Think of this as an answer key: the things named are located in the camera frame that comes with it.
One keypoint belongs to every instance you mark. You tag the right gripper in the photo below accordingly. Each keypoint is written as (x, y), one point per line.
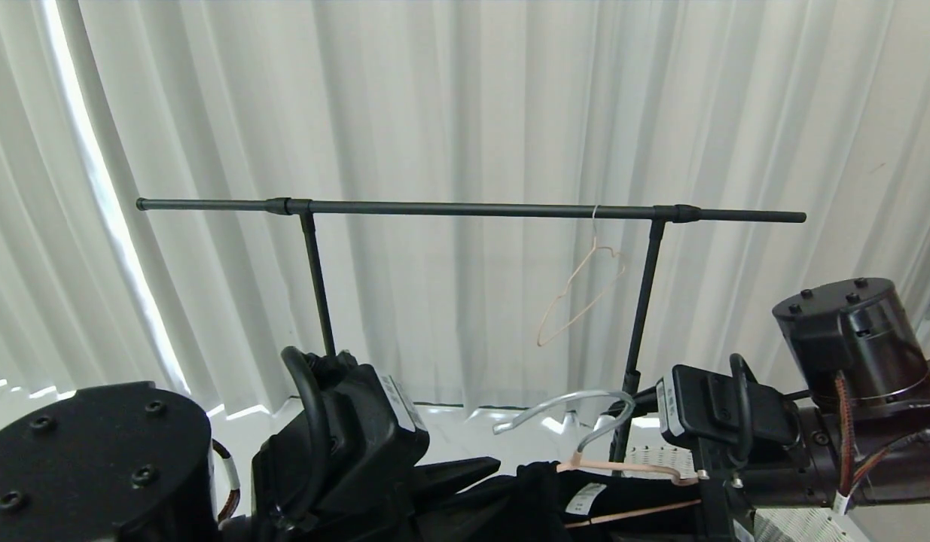
(724, 512)

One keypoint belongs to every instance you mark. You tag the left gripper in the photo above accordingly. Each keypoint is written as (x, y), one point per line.
(374, 525)

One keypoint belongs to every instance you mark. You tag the black garment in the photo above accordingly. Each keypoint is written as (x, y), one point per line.
(540, 504)

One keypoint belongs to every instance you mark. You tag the pink clothes hanger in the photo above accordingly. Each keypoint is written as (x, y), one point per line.
(567, 289)
(540, 407)

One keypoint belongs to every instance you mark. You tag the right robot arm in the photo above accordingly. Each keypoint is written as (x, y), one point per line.
(849, 331)

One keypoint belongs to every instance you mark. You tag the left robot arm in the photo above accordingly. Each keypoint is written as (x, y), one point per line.
(96, 459)

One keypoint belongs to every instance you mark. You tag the white laundry basket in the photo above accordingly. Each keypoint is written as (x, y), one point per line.
(664, 459)

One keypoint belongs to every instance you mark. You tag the black clothes rack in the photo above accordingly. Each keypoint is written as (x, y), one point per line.
(472, 209)

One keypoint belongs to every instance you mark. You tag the white curtain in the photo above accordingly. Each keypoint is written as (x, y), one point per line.
(464, 113)

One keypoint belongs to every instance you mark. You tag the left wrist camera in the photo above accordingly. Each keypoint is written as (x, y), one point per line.
(359, 429)

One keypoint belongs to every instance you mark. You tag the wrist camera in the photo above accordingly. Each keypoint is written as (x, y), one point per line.
(705, 406)
(359, 429)

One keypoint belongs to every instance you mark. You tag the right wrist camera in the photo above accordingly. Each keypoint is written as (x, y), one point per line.
(705, 406)

